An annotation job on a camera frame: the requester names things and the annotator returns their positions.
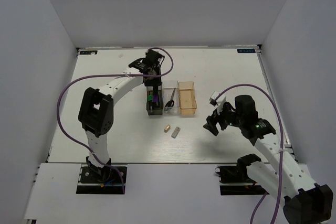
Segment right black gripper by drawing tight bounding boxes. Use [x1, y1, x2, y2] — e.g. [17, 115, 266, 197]
[203, 101, 244, 135]

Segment purple cap highlighter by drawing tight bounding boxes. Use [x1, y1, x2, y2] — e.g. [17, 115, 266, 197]
[153, 87, 159, 108]

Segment green cap highlighter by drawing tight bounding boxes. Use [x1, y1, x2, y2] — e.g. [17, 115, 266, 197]
[147, 94, 153, 110]

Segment black handled scissors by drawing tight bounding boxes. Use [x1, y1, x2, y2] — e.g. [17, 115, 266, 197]
[164, 88, 176, 111]

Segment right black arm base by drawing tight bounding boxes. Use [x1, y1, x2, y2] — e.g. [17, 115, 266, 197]
[215, 154, 266, 196]

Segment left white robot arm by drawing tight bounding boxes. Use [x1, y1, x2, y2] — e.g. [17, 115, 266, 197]
[78, 49, 164, 182]

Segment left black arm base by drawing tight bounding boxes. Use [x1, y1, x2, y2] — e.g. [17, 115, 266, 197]
[76, 166, 123, 195]

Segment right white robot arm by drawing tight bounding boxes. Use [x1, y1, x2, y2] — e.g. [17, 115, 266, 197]
[204, 91, 333, 223]

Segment clear plastic bin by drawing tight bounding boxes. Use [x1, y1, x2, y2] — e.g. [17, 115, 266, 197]
[163, 80, 180, 115]

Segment orange plastic bin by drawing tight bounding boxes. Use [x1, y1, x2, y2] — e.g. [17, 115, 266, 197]
[178, 81, 197, 116]

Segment dark grey plastic bin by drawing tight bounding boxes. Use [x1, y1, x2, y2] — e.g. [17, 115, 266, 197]
[146, 85, 163, 116]

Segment grey eraser block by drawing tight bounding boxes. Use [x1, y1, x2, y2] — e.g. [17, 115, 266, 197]
[171, 127, 181, 138]

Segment tan eraser block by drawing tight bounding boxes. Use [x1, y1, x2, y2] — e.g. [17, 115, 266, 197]
[164, 125, 171, 132]

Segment left blue corner label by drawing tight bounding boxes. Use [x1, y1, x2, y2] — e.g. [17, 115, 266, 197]
[79, 50, 98, 55]

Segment blue corner label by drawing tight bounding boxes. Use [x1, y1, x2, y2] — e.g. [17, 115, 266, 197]
[79, 50, 98, 55]
[237, 48, 256, 54]

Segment right blue corner label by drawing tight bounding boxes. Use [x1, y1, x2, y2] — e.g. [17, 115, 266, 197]
[237, 48, 256, 54]

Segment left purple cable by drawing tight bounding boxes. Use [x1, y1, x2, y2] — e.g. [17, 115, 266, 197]
[57, 47, 174, 167]

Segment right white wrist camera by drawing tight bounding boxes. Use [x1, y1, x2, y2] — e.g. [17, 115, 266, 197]
[209, 91, 227, 108]

